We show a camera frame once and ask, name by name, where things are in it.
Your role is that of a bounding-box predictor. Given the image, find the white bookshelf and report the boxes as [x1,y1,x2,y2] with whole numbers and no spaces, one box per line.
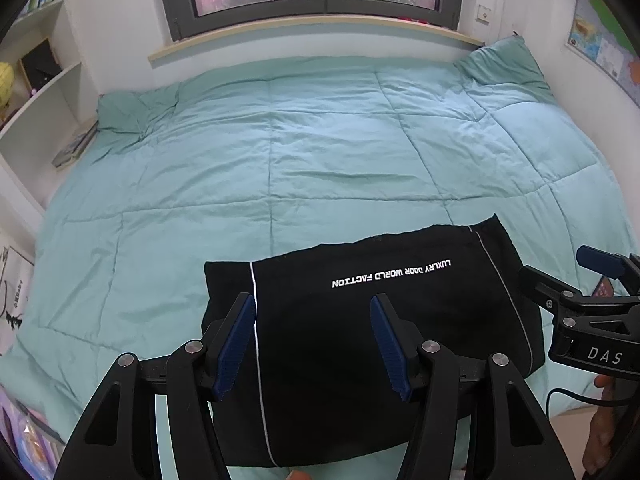
[0,0,101,211]

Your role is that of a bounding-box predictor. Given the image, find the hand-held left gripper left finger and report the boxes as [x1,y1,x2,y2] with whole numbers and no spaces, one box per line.
[52,292,257,480]

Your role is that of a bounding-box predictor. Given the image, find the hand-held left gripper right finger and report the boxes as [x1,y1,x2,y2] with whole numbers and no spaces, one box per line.
[369,294,576,480]

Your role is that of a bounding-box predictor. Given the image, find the teal pillow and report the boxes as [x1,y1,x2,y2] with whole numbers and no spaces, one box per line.
[455,35,556,106]
[95,85,181,136]

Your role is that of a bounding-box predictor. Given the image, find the wooden window ledge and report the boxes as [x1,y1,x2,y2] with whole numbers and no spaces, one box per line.
[149,15,487,68]

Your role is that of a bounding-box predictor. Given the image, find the person's right hand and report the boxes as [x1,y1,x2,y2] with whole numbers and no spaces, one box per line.
[582,375,622,478]

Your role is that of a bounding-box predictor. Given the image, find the black board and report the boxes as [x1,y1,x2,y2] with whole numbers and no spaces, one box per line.
[19,37,61,91]

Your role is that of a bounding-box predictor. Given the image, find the white calligraphy poster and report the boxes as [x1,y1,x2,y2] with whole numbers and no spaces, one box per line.
[0,245,36,356]

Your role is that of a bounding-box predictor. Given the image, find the colourful printed box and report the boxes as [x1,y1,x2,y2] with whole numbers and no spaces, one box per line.
[0,385,66,476]

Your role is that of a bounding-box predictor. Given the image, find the teal quilted duvet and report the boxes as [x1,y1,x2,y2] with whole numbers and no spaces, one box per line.
[0,55,638,480]

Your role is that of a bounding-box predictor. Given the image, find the colourful wall map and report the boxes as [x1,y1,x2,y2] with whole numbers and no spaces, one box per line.
[567,0,640,108]

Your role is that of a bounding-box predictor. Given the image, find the black cable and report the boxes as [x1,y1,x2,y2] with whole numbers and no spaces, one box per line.
[546,389,621,418]

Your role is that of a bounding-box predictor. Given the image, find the stack of books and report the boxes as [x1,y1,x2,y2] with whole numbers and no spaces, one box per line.
[52,120,98,168]

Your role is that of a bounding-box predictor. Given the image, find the yellow plush toy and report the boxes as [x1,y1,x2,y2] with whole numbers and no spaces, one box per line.
[0,62,14,116]

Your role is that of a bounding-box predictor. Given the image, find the black hooded jacket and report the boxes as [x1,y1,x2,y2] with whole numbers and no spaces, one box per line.
[201,213,546,468]

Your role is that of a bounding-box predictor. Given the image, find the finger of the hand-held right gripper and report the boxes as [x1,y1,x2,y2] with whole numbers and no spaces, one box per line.
[575,245,640,296]
[517,265,640,321]

